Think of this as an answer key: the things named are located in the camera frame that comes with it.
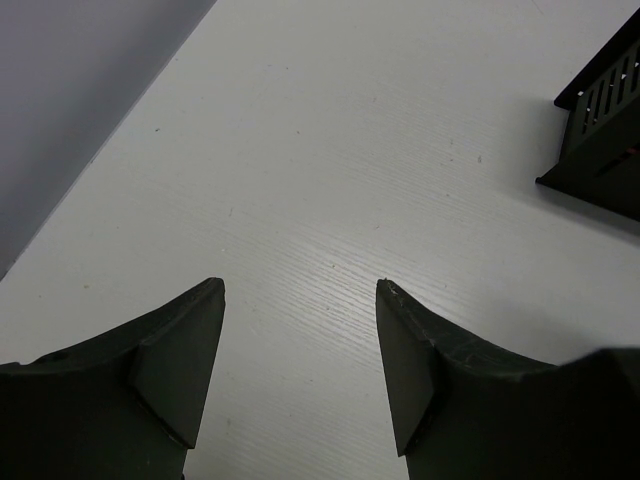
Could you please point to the black double pen holder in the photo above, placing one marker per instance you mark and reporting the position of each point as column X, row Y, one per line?
column 599, row 157

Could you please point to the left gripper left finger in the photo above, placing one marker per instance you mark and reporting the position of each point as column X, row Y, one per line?
column 126, row 404

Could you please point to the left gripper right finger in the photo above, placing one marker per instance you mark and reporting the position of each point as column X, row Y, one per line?
column 465, row 408

